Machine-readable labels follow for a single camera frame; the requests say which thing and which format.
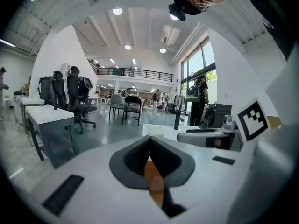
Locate black crate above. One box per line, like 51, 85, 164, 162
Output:
205, 103, 233, 129

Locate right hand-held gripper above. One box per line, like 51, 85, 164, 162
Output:
177, 48, 299, 152

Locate grey folding chair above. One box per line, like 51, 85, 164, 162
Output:
108, 94, 126, 121

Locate ceiling air conditioner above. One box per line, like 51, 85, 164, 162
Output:
160, 24, 181, 47

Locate black balcony railing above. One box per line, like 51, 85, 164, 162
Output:
88, 59, 175, 83

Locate cardboard box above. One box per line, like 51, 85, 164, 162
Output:
267, 115, 282, 128

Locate large window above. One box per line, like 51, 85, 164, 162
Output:
181, 36, 217, 102

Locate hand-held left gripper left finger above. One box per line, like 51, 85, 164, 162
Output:
30, 135, 178, 224

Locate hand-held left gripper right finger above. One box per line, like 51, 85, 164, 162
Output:
149, 136, 255, 224

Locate dark vanity with white top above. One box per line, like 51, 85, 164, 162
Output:
25, 104, 79, 170

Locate black folding chair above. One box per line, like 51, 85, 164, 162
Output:
122, 96, 142, 127

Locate person's black clothing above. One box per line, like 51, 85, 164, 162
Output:
240, 0, 296, 62

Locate head-worn black camera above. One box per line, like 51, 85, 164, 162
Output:
168, 3, 187, 21

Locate clothes rack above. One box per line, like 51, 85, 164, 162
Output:
172, 92, 187, 113

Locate long ceiling light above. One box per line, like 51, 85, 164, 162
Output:
0, 38, 16, 48

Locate person's glasses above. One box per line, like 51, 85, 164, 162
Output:
177, 0, 210, 14

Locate tall black faucet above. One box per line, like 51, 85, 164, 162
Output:
174, 110, 185, 130

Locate black office chair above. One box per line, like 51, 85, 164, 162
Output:
38, 76, 56, 106
66, 66, 98, 135
51, 70, 69, 112

